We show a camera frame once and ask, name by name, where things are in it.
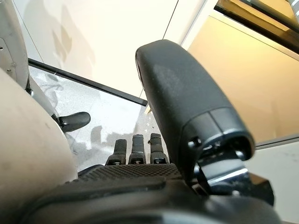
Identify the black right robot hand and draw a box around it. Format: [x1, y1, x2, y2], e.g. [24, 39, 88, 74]
[23, 39, 283, 224]

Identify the black baseboard strip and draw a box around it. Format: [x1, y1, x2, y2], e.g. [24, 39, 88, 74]
[28, 58, 148, 106]

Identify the black right robot foot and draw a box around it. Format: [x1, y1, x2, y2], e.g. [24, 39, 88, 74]
[58, 112, 91, 133]

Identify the grey robot body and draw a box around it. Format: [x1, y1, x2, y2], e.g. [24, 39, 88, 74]
[0, 0, 79, 224]

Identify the window with dark frame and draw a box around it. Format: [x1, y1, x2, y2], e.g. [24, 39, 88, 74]
[186, 0, 299, 147]

